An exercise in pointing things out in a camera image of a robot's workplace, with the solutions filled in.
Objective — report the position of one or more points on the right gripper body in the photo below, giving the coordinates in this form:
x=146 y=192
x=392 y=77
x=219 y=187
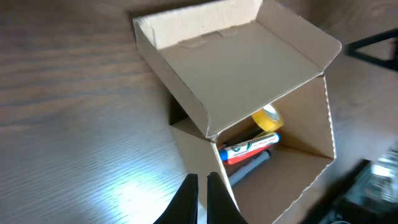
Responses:
x=367 y=195

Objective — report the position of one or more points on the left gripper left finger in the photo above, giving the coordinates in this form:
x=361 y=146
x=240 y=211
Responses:
x=183 y=208

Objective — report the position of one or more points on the yellow tape roll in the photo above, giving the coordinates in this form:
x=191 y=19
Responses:
x=268 y=118

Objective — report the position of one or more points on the cardboard box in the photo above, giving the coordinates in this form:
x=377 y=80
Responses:
x=223 y=61

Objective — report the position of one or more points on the blue capped marker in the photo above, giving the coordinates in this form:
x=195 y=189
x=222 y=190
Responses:
x=250 y=145

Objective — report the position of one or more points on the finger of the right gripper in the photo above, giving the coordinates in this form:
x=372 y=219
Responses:
x=379 y=49

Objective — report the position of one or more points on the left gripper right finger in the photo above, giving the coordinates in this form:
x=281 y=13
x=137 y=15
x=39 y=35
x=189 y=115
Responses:
x=220 y=207

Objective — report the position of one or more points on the black capped marker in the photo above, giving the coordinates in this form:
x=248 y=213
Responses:
x=245 y=170

